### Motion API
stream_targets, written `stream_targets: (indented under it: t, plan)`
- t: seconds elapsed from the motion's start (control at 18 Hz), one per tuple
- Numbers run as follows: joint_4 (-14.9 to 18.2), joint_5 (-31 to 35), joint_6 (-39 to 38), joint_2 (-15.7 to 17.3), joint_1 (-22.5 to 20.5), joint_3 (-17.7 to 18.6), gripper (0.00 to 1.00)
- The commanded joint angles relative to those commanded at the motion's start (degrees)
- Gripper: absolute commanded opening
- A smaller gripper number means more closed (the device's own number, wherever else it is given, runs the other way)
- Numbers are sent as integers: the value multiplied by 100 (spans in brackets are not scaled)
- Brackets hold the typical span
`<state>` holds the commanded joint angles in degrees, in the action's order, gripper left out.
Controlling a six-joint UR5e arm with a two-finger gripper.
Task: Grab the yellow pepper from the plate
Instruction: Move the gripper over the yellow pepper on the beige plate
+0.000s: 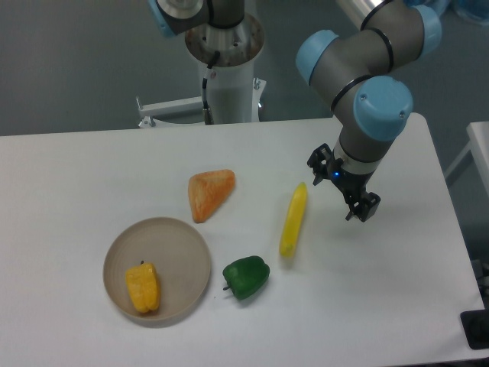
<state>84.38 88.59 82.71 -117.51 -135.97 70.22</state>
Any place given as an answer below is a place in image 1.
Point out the yellow corn cob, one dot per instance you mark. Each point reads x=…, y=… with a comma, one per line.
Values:
x=293, y=222

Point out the orange triangular bread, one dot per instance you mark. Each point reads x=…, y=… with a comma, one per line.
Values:
x=207, y=191

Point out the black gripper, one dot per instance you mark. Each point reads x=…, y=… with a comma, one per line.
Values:
x=350, y=177

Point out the green bell pepper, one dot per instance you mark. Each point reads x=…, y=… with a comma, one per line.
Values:
x=245, y=276

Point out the blue plastic bag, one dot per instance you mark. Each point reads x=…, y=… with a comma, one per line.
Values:
x=473, y=11

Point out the beige round plate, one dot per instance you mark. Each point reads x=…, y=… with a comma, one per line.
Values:
x=182, y=267

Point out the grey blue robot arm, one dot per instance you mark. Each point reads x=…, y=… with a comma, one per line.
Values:
x=351, y=75

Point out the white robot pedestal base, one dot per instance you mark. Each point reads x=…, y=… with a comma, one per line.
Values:
x=229, y=92

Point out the yellow bell pepper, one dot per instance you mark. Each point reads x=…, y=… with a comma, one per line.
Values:
x=143, y=287

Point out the white side table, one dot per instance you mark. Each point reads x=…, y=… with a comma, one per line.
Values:
x=476, y=150

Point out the black device at table edge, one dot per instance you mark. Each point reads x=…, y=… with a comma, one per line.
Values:
x=475, y=326

